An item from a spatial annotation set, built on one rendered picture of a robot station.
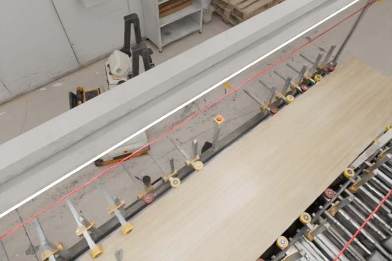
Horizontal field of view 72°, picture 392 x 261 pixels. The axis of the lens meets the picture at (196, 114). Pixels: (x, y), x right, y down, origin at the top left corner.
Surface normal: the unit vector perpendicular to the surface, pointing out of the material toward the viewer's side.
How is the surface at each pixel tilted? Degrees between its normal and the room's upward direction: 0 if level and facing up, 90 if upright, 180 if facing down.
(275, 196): 0
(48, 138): 0
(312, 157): 0
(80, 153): 61
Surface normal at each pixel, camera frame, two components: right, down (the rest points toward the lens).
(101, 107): 0.04, -0.59
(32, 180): 0.57, 0.27
